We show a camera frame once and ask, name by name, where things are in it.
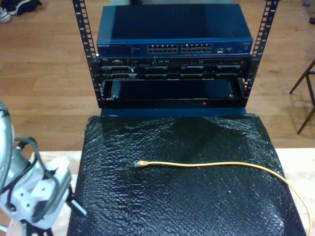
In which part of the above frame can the white sneaker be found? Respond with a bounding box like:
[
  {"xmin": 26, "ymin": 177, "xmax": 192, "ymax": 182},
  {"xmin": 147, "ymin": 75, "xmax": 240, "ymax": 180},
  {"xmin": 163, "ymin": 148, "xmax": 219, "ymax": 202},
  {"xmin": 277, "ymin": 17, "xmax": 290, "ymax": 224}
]
[{"xmin": 0, "ymin": 7, "xmax": 12, "ymax": 24}]

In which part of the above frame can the blue rack base platform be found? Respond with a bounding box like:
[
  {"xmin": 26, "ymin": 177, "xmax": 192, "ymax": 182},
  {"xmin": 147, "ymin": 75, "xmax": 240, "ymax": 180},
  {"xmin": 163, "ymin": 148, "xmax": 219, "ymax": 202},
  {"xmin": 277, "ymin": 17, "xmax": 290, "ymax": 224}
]
[{"xmin": 100, "ymin": 108, "xmax": 247, "ymax": 118}]

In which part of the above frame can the black rack server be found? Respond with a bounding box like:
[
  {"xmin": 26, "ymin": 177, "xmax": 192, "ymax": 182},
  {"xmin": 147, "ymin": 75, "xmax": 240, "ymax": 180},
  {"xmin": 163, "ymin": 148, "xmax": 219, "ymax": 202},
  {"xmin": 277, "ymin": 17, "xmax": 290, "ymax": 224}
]
[{"xmin": 90, "ymin": 56, "xmax": 259, "ymax": 81}]

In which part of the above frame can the black rack shelf tray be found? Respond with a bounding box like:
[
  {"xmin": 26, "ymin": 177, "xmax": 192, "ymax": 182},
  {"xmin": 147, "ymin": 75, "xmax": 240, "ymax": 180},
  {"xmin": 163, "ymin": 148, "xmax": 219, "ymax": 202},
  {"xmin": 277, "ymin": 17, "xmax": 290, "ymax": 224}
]
[{"xmin": 98, "ymin": 78, "xmax": 248, "ymax": 109}]

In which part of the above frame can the brown wooden chair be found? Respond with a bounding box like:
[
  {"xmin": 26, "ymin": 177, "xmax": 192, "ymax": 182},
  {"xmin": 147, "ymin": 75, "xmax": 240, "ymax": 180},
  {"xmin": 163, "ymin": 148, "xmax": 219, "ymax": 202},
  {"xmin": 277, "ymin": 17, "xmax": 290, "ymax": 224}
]
[{"xmin": 289, "ymin": 59, "xmax": 315, "ymax": 135}]

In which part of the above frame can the yellow network cable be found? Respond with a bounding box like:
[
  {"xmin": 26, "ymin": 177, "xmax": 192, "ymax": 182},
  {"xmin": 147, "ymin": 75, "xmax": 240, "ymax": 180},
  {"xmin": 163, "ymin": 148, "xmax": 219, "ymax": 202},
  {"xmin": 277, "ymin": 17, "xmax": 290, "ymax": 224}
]
[{"xmin": 133, "ymin": 160, "xmax": 313, "ymax": 236}]

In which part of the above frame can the black bubble mat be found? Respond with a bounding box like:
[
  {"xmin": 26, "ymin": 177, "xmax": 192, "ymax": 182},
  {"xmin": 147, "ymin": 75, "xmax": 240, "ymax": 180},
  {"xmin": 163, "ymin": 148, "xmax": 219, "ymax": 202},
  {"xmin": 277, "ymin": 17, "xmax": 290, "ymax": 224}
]
[{"xmin": 66, "ymin": 114, "xmax": 307, "ymax": 236}]

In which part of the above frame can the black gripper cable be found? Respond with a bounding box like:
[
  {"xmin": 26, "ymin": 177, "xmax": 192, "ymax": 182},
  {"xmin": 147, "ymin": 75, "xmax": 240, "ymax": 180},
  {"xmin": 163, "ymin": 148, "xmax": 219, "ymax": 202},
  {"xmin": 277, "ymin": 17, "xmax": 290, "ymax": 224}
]
[{"xmin": 4, "ymin": 137, "xmax": 61, "ymax": 222}]

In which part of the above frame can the blue network switch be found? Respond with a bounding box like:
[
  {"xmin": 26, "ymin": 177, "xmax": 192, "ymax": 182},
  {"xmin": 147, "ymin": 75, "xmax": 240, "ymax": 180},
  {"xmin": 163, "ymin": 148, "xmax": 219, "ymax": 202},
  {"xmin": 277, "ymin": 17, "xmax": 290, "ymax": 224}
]
[{"xmin": 96, "ymin": 4, "xmax": 254, "ymax": 58}]

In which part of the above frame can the black perforated rack post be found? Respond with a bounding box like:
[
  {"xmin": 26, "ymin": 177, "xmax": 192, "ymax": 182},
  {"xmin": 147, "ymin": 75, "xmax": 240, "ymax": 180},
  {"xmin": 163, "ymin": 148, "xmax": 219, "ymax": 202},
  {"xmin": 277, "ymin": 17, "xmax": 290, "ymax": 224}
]
[
  {"xmin": 72, "ymin": 0, "xmax": 104, "ymax": 109},
  {"xmin": 242, "ymin": 0, "xmax": 280, "ymax": 108}
]

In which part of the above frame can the dark shoe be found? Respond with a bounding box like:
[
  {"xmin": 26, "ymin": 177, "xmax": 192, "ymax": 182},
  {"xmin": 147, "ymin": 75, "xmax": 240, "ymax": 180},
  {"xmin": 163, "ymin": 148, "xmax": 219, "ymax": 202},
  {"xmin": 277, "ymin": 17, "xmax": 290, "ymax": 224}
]
[{"xmin": 6, "ymin": 0, "xmax": 42, "ymax": 16}]

